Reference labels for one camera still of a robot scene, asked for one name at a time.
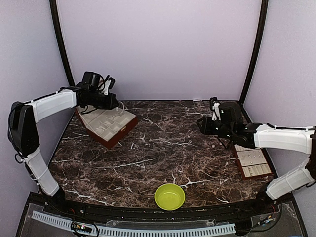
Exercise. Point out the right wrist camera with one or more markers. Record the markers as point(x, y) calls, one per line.
point(214, 106)

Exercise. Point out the brown wooden jewelry box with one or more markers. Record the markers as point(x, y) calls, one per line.
point(104, 126)

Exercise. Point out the brown ring earring tray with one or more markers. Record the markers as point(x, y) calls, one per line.
point(252, 162)

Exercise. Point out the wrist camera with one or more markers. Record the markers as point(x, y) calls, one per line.
point(107, 84)
point(214, 106)

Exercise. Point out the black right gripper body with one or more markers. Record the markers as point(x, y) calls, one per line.
point(209, 130)

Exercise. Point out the green bowl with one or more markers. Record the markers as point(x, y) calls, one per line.
point(169, 196)

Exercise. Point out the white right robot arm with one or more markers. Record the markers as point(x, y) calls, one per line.
point(227, 122)

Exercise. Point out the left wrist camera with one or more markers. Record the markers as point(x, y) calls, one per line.
point(107, 84)

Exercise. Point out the black left frame post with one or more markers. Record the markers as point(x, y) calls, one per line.
point(60, 41)

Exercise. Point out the black frame post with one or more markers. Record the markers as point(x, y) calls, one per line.
point(60, 41)
point(255, 51)

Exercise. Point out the silver wrap bangle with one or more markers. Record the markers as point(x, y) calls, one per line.
point(119, 110)

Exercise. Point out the white slotted cable duct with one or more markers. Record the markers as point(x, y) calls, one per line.
point(129, 229)

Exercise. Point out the black right frame post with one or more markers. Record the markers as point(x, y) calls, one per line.
point(255, 51)

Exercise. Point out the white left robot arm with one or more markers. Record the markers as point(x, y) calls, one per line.
point(93, 90)

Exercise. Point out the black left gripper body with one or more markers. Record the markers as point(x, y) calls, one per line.
point(100, 103)

